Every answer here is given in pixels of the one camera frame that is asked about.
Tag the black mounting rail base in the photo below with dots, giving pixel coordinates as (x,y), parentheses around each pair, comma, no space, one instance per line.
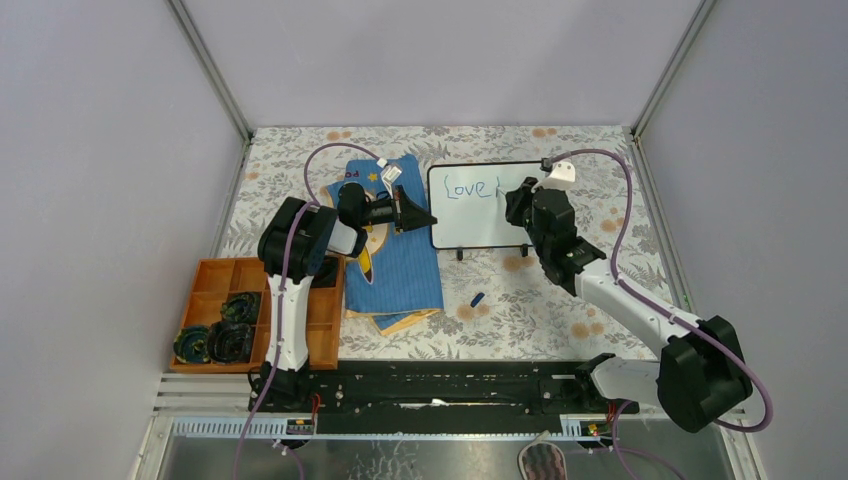
(432,397)

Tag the blue marker cap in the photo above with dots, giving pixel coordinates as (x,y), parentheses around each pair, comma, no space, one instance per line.
(476,299)

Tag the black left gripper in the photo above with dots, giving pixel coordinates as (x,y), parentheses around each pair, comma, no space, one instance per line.
(404,212)

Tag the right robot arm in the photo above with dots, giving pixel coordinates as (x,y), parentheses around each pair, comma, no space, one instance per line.
(699,373)

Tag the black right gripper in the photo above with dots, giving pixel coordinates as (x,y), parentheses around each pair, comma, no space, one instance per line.
(515,200)

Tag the blue cartoon cloth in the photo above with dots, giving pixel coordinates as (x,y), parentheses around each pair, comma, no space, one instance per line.
(395,282)

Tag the orange wooden compartment tray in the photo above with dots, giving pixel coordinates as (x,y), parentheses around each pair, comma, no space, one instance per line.
(217,280)

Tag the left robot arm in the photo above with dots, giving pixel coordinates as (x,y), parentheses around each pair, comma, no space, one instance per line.
(293,249)

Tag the black roll in tray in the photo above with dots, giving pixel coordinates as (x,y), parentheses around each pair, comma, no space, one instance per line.
(189,346)
(242,308)
(230,342)

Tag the striped object at bottom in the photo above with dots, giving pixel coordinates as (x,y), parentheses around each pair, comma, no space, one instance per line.
(542,460)

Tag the black framed whiteboard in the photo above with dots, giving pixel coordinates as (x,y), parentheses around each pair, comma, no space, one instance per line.
(468,201)

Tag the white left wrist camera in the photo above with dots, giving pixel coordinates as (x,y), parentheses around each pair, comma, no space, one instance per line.
(390,172)

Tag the floral tablecloth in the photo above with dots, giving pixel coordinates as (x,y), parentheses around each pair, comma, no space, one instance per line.
(522,316)

